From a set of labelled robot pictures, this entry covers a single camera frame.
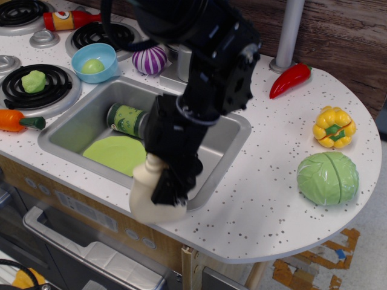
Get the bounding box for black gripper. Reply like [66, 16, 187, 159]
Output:
[145, 94, 218, 207]

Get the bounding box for cream detergent bottle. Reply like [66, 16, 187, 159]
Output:
[129, 153, 187, 224]

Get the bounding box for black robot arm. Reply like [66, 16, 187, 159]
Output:
[100, 1, 261, 205]

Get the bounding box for stainless steel sink basin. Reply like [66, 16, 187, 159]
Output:
[38, 76, 252, 211]

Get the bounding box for light green plate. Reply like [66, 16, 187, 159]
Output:
[83, 136, 146, 176]

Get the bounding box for green pea can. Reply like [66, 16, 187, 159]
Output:
[106, 103, 148, 139]

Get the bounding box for purple striped toy onion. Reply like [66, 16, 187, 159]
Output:
[132, 47, 167, 75]

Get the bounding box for silver toy faucet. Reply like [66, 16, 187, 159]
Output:
[160, 44, 192, 92]

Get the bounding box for green ball in bowl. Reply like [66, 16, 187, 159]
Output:
[81, 59, 105, 74]

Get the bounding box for light blue bowl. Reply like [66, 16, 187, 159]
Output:
[71, 43, 118, 84]

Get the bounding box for green toy cabbage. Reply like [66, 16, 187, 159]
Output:
[297, 152, 359, 206]

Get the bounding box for front black stove burner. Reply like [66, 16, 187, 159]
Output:
[1, 64, 82, 118]

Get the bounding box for red toy chili pepper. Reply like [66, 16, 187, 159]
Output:
[269, 63, 312, 99]

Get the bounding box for yellow toy bell pepper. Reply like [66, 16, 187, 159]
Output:
[312, 106, 357, 149]

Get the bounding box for green toy lettuce piece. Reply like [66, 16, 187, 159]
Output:
[21, 70, 46, 94]

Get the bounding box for orange toy carrot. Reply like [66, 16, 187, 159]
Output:
[1, 109, 46, 132]

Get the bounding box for yellow object bottom left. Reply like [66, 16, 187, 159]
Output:
[11, 268, 46, 289]

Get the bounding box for silver stove knob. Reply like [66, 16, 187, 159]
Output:
[29, 29, 60, 49]

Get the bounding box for red yellow ketchup bottle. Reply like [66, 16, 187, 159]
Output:
[43, 10, 102, 31]

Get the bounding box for left edge silver knob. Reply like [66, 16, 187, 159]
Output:
[0, 55, 21, 76]

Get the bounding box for back left stove burner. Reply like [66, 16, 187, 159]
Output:
[1, 1, 56, 36]

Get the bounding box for silver oven door handle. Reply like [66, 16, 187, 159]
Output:
[23, 207, 167, 289]

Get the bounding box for grey metal post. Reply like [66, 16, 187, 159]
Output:
[270, 0, 305, 74]

